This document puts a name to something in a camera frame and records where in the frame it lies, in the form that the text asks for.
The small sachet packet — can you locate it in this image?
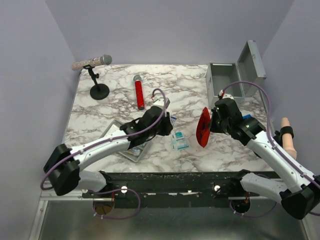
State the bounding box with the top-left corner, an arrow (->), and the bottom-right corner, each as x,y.
170,115 -> 177,126

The teal white wipe packet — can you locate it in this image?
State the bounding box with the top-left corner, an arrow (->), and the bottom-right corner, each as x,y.
171,131 -> 189,150

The red first aid pouch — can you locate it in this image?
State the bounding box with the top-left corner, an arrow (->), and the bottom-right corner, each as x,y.
196,107 -> 211,148

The cotton swabs bag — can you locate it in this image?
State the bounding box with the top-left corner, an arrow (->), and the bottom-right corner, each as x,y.
125,147 -> 141,156

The grey plastic divided tray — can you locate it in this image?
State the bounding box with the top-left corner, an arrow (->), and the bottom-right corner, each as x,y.
100,119 -> 152,163

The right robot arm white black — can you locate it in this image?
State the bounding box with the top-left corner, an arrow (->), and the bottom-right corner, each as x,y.
211,97 -> 320,220

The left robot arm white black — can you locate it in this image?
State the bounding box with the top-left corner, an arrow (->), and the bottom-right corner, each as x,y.
43,106 -> 173,196

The grey metal medicine case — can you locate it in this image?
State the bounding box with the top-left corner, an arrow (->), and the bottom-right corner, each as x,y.
205,40 -> 267,109

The blue white small box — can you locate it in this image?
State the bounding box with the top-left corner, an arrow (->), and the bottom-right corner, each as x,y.
243,114 -> 252,120

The red glitter microphone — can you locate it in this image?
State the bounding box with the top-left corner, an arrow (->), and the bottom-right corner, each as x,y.
133,75 -> 145,110

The beige microphone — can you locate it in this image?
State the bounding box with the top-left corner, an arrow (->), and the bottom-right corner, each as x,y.
280,117 -> 297,160

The black microphone stand left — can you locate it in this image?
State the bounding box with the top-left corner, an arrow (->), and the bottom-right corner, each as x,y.
83,64 -> 110,101

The silver glitter microphone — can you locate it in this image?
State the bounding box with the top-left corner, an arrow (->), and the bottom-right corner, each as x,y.
71,54 -> 113,71

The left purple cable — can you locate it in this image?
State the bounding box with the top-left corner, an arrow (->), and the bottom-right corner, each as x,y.
40,87 -> 169,220

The purple cable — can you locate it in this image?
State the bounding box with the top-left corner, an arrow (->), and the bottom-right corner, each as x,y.
218,81 -> 320,218
40,87 -> 169,220

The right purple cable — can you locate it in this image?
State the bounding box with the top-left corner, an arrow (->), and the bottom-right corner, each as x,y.
218,81 -> 320,218

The black mounting rail base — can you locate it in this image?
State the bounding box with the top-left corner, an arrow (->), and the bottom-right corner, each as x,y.
82,169 -> 249,209

